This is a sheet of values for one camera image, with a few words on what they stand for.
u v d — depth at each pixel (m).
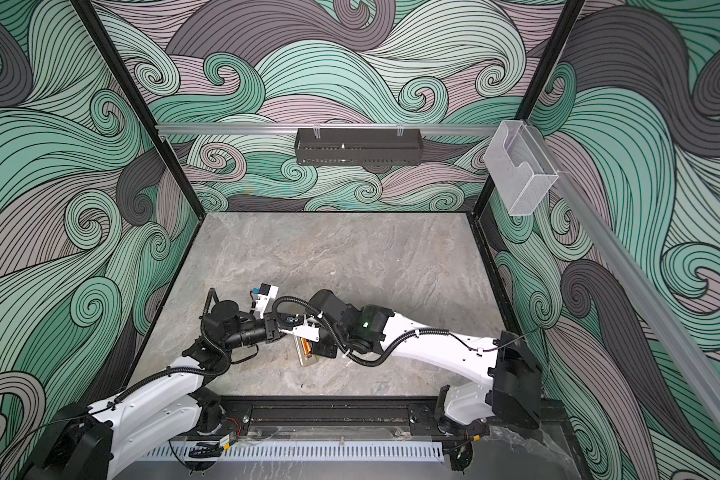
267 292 0.74
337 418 0.74
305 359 0.71
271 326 0.68
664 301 0.51
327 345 0.63
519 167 0.79
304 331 0.60
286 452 0.76
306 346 0.73
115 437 0.42
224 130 1.92
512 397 0.38
